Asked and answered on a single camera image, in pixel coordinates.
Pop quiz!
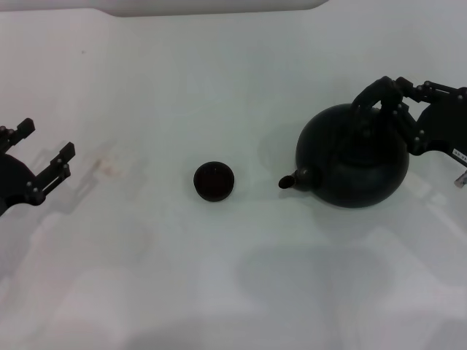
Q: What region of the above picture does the brown tea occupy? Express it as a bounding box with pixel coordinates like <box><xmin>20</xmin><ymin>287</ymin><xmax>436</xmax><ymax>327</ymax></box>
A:
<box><xmin>198</xmin><ymin>166</ymin><xmax>231</xmax><ymax>195</ymax></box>

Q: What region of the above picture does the white rounded panel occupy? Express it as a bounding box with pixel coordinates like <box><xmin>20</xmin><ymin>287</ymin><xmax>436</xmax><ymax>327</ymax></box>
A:
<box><xmin>0</xmin><ymin>0</ymin><xmax>329</xmax><ymax>18</ymax></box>

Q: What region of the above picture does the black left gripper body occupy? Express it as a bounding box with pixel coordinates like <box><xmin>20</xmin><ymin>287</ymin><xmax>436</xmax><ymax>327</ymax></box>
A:
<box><xmin>0</xmin><ymin>152</ymin><xmax>47</xmax><ymax>219</ymax></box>

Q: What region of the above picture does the small black teacup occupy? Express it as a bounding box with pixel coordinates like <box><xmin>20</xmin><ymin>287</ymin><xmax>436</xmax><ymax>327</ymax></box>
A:
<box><xmin>193</xmin><ymin>161</ymin><xmax>236</xmax><ymax>203</ymax></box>

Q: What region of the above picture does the black round teapot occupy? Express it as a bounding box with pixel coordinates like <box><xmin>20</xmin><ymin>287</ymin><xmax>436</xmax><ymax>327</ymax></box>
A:
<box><xmin>278</xmin><ymin>76</ymin><xmax>410</xmax><ymax>209</ymax></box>

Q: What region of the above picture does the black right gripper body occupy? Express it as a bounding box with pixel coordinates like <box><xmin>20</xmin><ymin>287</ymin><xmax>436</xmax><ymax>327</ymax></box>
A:
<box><xmin>414</xmin><ymin>85</ymin><xmax>467</xmax><ymax>171</ymax></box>

